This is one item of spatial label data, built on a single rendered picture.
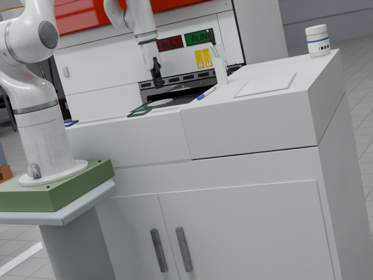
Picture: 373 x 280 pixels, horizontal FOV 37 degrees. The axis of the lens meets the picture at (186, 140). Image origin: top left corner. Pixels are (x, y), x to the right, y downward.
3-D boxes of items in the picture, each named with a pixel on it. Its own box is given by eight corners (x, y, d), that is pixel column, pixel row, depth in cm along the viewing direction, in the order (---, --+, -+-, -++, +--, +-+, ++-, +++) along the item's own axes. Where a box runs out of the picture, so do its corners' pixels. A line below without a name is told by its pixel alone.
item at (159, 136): (51, 166, 186) (39, 126, 183) (202, 148, 163) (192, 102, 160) (34, 176, 178) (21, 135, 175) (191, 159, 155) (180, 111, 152)
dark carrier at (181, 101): (152, 101, 221) (152, 100, 220) (234, 88, 206) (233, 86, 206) (110, 126, 190) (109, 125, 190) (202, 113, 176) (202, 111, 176)
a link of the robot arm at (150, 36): (132, 35, 204) (134, 44, 205) (136, 35, 196) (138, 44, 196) (154, 30, 206) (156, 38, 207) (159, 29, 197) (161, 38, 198)
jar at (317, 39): (311, 54, 192) (306, 27, 190) (332, 51, 190) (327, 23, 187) (308, 58, 186) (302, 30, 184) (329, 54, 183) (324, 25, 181)
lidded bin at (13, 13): (18, 20, 1067) (15, 8, 1062) (30, 16, 1049) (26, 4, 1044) (3, 23, 1035) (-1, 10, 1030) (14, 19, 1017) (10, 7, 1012)
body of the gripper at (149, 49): (134, 41, 205) (142, 70, 208) (139, 41, 195) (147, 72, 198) (154, 36, 207) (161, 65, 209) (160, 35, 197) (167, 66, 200)
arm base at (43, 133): (52, 186, 140) (33, 115, 136) (4, 186, 151) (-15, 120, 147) (102, 161, 155) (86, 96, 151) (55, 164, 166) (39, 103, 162)
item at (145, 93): (146, 112, 228) (141, 90, 226) (248, 96, 210) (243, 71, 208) (145, 113, 227) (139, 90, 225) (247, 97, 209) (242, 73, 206)
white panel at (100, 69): (77, 128, 246) (51, 38, 237) (254, 101, 212) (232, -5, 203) (74, 130, 243) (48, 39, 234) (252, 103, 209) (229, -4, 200)
